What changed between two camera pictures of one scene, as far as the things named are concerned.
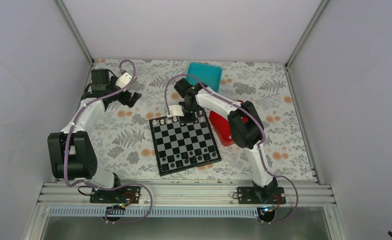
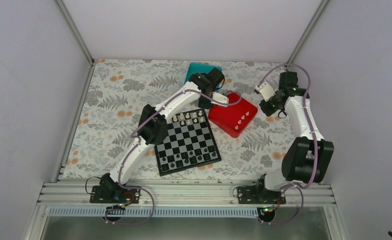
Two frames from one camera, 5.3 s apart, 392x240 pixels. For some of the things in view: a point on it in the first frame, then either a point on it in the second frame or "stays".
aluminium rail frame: (182, 194) stays
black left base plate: (128, 195) stays
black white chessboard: (179, 146) stays
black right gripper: (186, 119) → (268, 111)
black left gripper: (124, 101) → (202, 105)
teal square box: (210, 74) stays
